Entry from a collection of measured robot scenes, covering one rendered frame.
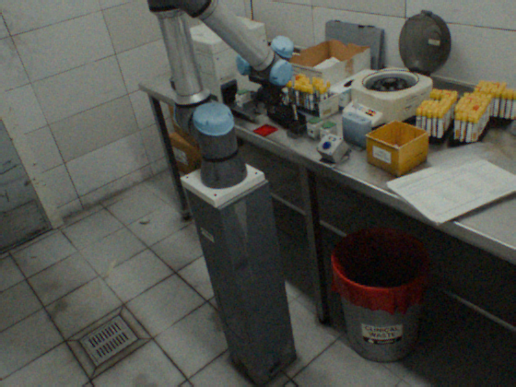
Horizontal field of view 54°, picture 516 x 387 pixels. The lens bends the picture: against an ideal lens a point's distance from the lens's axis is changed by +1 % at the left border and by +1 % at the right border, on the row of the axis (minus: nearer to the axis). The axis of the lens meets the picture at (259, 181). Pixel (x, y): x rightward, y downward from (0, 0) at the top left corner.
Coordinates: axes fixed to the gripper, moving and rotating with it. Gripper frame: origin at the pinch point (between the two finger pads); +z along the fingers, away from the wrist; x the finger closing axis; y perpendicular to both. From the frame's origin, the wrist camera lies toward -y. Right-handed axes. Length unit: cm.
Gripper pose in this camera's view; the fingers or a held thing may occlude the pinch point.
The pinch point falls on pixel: (259, 111)
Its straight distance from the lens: 194.8
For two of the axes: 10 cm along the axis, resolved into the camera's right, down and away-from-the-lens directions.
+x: 7.7, -4.3, 4.7
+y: 6.1, 7.1, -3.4
